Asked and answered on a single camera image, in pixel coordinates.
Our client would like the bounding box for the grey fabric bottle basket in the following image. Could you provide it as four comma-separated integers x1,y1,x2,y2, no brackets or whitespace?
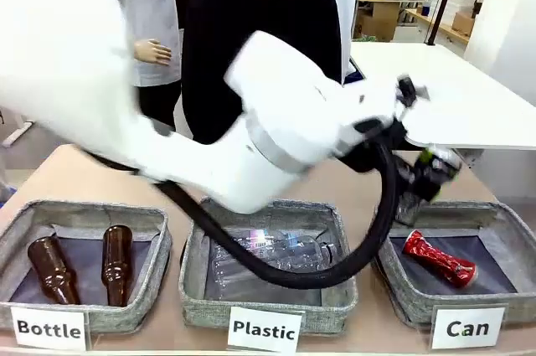
0,199,173,334

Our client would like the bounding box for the cardboard box under bench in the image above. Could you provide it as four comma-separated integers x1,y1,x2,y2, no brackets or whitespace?
354,0,398,42

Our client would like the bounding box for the brown glass bottle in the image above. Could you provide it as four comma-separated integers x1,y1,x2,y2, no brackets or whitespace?
27,235,82,307
100,224,135,308

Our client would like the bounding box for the white Bottle label sign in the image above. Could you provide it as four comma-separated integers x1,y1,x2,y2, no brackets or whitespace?
10,306,89,351

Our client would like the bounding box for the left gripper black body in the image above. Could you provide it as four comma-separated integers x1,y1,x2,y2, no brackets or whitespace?
393,153,437,207

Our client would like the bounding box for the person in black sweater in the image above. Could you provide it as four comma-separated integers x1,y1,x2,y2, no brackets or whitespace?
181,0,352,146

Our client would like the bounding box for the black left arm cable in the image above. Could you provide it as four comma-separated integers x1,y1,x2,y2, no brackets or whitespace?
83,137,399,291

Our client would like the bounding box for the white Plastic label sign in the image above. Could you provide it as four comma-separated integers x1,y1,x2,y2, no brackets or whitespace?
227,306,305,353

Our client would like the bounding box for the grey fabric can basket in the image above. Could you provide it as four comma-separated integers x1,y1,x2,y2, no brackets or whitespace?
365,200,536,328

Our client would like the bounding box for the white Can label sign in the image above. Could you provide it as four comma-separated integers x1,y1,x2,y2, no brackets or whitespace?
430,306,508,351

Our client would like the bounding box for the blue flat object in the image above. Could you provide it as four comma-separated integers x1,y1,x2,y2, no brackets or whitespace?
346,57,367,84

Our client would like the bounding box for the bystander in white lab coat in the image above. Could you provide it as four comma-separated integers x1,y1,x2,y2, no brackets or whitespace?
325,0,360,85

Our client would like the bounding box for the white desk leg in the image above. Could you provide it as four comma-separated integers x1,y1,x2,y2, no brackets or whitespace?
1,120,34,148

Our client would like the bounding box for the grey fabric plastic basket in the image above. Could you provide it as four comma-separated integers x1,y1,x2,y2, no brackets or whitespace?
178,194,359,336

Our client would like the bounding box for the wooden shelf bench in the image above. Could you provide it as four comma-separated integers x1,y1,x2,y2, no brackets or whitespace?
404,7,471,45

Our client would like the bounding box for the bystander bare hand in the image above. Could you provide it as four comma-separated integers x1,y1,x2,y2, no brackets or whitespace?
133,38,174,67

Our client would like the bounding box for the large clear plastic bottle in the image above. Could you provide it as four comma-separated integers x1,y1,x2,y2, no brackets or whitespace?
211,232,338,302

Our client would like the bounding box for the small pink-label plastic bottle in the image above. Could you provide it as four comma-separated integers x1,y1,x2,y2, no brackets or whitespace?
234,225,294,255

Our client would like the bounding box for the crushed red can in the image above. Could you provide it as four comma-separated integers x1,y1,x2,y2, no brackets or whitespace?
402,230,480,290

